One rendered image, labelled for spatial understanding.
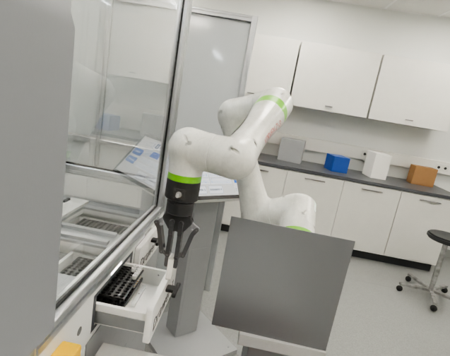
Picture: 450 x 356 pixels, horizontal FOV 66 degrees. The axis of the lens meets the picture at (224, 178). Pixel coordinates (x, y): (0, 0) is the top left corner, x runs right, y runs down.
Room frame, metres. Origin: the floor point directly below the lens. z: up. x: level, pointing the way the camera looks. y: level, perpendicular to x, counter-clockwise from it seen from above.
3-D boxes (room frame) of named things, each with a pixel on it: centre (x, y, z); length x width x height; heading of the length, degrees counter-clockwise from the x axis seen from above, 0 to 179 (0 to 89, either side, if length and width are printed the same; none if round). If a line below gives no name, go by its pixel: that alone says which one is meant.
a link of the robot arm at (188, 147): (0.91, 0.10, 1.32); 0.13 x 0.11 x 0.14; 73
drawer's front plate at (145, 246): (1.27, 0.25, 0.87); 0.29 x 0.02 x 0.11; 177
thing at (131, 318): (0.95, 0.33, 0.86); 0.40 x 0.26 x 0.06; 87
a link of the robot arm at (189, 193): (0.91, 0.11, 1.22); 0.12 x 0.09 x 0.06; 177
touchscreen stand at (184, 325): (1.90, 0.08, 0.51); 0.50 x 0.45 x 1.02; 39
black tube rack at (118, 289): (0.95, 0.32, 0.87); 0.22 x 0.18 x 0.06; 87
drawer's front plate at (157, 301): (0.94, 0.12, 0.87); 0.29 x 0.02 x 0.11; 177
